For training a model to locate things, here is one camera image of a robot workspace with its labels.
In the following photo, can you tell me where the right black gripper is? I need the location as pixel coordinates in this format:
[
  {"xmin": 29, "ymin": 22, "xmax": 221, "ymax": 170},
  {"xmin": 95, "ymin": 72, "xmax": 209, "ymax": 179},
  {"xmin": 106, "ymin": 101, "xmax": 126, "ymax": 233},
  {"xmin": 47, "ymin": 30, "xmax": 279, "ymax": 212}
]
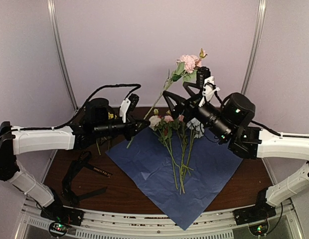
[{"xmin": 163, "ymin": 82, "xmax": 233, "ymax": 142}]

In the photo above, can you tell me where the white rose stem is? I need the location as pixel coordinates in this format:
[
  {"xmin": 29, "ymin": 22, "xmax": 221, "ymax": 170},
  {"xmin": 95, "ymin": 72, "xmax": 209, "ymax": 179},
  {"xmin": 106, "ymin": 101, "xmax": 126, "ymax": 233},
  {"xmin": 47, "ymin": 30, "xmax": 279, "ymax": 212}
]
[{"xmin": 149, "ymin": 109, "xmax": 179, "ymax": 190}]

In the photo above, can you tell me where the pink rose stem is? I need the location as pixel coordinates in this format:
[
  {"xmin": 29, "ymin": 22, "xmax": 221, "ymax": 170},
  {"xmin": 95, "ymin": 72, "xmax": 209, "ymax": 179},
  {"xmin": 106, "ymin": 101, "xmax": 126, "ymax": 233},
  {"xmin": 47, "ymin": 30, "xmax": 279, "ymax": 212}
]
[{"xmin": 165, "ymin": 111, "xmax": 190, "ymax": 194}]

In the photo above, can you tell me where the yellow flower bunch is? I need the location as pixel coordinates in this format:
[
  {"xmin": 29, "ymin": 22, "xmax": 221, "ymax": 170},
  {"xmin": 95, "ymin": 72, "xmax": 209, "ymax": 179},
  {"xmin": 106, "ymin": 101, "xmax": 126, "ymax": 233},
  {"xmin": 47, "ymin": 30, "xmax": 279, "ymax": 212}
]
[{"xmin": 104, "ymin": 112, "xmax": 117, "ymax": 149}]

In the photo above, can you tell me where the large pink peony stem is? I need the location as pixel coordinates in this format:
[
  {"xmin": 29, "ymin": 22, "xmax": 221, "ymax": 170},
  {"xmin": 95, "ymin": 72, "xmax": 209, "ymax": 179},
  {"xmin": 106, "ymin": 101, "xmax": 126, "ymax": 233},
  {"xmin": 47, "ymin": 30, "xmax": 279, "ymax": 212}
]
[{"xmin": 126, "ymin": 48, "xmax": 209, "ymax": 149}]

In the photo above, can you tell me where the light blue flower stem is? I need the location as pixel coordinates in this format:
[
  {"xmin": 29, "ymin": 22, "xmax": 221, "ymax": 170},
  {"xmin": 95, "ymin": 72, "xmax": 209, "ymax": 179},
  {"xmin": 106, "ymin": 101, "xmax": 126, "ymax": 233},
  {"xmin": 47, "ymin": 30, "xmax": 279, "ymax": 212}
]
[{"xmin": 182, "ymin": 118, "xmax": 204, "ymax": 179}]

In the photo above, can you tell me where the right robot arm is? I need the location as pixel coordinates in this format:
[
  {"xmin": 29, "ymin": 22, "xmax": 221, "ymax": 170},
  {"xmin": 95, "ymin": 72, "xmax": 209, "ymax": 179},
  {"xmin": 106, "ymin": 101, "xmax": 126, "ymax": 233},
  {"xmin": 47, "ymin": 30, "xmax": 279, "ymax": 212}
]
[{"xmin": 163, "ymin": 78, "xmax": 309, "ymax": 220}]

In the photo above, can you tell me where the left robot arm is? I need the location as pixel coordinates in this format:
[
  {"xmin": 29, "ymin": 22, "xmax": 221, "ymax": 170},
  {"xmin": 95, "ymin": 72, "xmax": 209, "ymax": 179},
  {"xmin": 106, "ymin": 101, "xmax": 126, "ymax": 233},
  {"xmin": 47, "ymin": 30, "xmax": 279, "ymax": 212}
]
[{"xmin": 0, "ymin": 83, "xmax": 149, "ymax": 221}]

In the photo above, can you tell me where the blue wrapping paper sheet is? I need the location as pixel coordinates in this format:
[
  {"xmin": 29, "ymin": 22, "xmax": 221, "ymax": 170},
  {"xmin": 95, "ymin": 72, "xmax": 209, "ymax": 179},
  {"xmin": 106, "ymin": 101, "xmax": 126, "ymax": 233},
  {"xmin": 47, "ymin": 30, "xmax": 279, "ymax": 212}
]
[{"xmin": 105, "ymin": 124, "xmax": 245, "ymax": 231}]

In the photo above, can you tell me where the black ribbon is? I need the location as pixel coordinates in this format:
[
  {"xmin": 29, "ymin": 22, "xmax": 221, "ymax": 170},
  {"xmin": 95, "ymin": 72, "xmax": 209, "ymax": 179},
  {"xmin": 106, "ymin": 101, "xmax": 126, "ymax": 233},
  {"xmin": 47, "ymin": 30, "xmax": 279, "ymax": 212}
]
[{"xmin": 60, "ymin": 150, "xmax": 113, "ymax": 206}]

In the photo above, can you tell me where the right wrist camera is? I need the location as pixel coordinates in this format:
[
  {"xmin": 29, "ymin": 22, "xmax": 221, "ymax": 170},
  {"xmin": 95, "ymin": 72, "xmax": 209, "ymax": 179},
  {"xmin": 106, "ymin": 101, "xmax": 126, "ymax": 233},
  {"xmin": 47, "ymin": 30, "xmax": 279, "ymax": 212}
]
[{"xmin": 196, "ymin": 67, "xmax": 222, "ymax": 107}]

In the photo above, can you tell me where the aluminium front rail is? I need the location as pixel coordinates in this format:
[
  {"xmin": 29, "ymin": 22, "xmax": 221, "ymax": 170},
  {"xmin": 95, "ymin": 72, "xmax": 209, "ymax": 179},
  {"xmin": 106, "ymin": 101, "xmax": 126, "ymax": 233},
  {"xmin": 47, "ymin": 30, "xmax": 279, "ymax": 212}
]
[{"xmin": 19, "ymin": 195, "xmax": 300, "ymax": 239}]

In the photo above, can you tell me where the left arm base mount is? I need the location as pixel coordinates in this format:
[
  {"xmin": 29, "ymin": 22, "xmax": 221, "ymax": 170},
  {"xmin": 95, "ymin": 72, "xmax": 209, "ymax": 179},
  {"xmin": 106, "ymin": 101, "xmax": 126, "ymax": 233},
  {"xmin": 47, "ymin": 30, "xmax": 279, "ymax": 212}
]
[{"xmin": 37, "ymin": 204, "xmax": 84, "ymax": 239}]

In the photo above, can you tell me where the right aluminium frame post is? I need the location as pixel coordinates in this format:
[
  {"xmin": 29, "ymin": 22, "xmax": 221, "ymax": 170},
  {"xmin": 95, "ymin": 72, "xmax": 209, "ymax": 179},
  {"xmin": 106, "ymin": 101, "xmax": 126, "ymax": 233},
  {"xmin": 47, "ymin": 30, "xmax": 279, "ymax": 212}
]
[{"xmin": 241, "ymin": 0, "xmax": 267, "ymax": 95}]

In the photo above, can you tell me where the aluminium frame post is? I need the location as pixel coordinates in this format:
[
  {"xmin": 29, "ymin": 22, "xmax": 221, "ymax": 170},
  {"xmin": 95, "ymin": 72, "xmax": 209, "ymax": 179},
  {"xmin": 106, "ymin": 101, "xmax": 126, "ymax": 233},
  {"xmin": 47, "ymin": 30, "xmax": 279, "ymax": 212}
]
[
  {"xmin": 47, "ymin": 0, "xmax": 78, "ymax": 110},
  {"xmin": 241, "ymin": 0, "xmax": 267, "ymax": 95}
]

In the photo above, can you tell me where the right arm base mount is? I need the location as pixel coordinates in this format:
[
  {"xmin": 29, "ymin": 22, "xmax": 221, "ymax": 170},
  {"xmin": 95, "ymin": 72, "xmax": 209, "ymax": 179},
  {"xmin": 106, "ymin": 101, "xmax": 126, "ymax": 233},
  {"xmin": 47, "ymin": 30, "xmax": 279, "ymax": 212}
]
[{"xmin": 233, "ymin": 202, "xmax": 276, "ymax": 238}]

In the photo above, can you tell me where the left aluminium frame post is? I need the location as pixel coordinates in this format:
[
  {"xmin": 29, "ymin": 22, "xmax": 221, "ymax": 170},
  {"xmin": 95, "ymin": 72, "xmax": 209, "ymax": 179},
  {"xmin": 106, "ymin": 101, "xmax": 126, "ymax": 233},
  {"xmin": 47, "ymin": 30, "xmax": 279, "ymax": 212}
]
[{"xmin": 47, "ymin": 0, "xmax": 78, "ymax": 110}]

